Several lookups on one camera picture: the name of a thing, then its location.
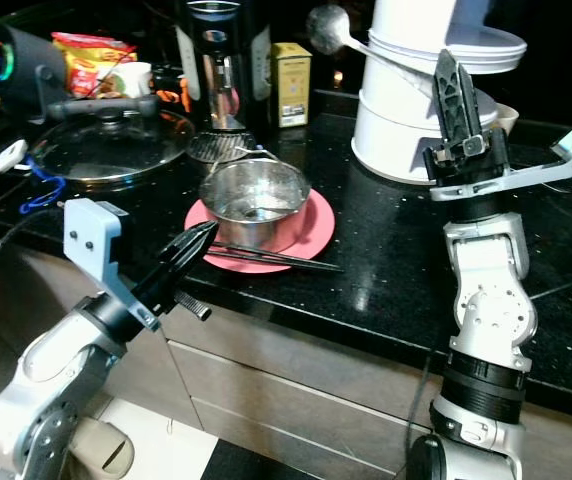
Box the steel ladle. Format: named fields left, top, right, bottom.
left=306, top=5, right=447, bottom=76

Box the black and chrome coffee machine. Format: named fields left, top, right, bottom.
left=176, top=0, right=273, bottom=163

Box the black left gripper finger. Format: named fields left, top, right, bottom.
left=158, top=240, right=211, bottom=295
left=148, top=222, right=218, bottom=281

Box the steel pan with glass lid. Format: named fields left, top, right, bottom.
left=29, top=95, right=199, bottom=191

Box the yellow tin box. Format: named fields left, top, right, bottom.
left=271, top=42, right=313, bottom=128

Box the black speaker with rainbow ring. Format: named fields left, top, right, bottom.
left=0, top=22, right=69, bottom=101

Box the black chopstick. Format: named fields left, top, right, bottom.
left=211, top=243, right=345, bottom=273
left=206, top=250, right=312, bottom=269

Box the red yellow noodle packet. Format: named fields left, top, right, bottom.
left=51, top=32, right=137, bottom=99

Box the orange plastic utensil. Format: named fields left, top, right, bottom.
left=154, top=75, right=192, bottom=111

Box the plain white mug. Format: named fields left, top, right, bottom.
left=111, top=62, right=155, bottom=98

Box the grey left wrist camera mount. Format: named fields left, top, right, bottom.
left=63, top=198, right=162, bottom=331

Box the grey kitchen base cabinet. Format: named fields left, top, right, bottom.
left=0, top=240, right=572, bottom=480

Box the blue lanyard cord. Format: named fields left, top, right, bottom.
left=26, top=157, right=69, bottom=213

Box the pink plastic plate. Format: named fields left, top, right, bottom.
left=183, top=187, right=338, bottom=273

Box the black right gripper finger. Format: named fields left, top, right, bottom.
left=432, top=48, right=461, bottom=147
left=454, top=62, right=487, bottom=143

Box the white cup with floral print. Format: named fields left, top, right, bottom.
left=491, top=100, right=522, bottom=136

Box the beige slipper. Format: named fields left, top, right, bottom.
left=71, top=418, right=133, bottom=480

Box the white tiered storage container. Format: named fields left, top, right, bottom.
left=351, top=0, right=528, bottom=187

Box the small stainless steel pot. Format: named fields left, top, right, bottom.
left=198, top=156, right=314, bottom=251

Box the black floor mat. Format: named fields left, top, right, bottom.
left=201, top=435, right=307, bottom=480

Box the small white device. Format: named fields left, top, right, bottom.
left=0, top=140, right=31, bottom=173

